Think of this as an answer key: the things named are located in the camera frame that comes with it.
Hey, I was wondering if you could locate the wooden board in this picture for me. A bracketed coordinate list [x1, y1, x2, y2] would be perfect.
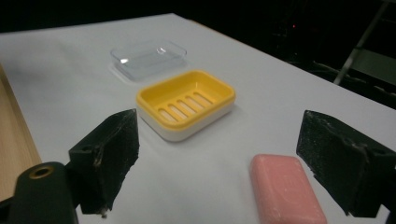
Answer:
[0, 63, 42, 202]

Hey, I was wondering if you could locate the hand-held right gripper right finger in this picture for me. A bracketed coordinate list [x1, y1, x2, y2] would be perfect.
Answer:
[295, 109, 396, 218]

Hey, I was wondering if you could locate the clear plastic soap dish lid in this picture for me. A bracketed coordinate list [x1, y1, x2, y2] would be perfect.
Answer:
[109, 40, 188, 82]

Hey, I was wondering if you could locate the yellow and white soap dish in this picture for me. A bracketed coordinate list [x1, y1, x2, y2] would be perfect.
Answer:
[135, 69, 236, 143]

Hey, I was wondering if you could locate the metal stand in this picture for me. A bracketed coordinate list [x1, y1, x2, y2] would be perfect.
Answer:
[332, 0, 396, 87]

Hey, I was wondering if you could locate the pink soap bar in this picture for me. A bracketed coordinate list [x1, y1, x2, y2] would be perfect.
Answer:
[248, 153, 329, 224]

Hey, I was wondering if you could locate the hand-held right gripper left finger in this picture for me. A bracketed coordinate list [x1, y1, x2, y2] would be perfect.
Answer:
[68, 108, 140, 218]

